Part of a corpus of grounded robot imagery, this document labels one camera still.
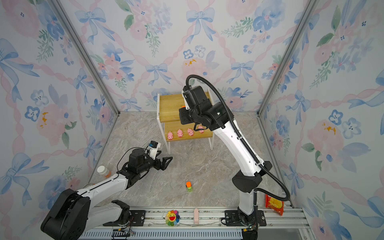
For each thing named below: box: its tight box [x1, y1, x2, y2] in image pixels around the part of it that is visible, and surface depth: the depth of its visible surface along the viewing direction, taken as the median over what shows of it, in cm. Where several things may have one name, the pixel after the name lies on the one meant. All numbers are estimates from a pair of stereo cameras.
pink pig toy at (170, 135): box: [167, 131, 174, 140], surface depth 86 cm
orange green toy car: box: [185, 181, 193, 193], surface depth 84 cm
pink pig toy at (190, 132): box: [187, 128, 194, 137], surface depth 87 cm
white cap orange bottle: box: [97, 165, 112, 179], surface depth 85 cm
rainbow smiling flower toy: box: [165, 210, 181, 227], surface depth 75 cm
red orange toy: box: [265, 194, 284, 216], surface depth 78 cm
